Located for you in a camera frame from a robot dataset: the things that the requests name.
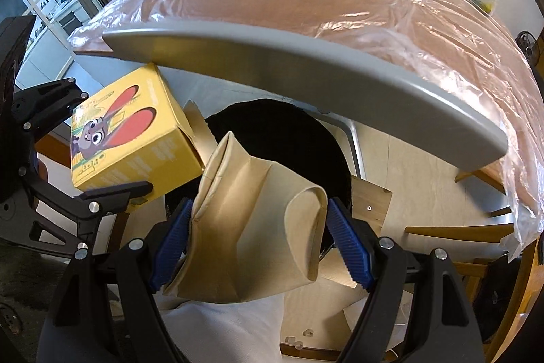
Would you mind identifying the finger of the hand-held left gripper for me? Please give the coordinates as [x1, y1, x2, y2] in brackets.
[12, 77, 90, 134]
[25, 180, 154, 249]

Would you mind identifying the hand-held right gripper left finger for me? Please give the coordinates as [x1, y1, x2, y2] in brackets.
[36, 197, 194, 363]

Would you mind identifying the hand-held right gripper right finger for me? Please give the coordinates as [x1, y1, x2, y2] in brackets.
[327, 196, 485, 363]

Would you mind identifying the yellow cardboard box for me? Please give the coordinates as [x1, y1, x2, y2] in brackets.
[70, 63, 222, 207]

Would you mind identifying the brown paper bag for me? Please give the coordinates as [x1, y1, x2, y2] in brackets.
[164, 131, 329, 304]

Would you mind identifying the light wooden board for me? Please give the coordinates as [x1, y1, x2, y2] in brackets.
[352, 177, 392, 228]

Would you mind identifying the wooden chair black seat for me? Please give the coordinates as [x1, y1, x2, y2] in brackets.
[404, 169, 534, 342]

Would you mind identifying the black standing fan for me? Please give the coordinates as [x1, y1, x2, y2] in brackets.
[516, 31, 544, 66]

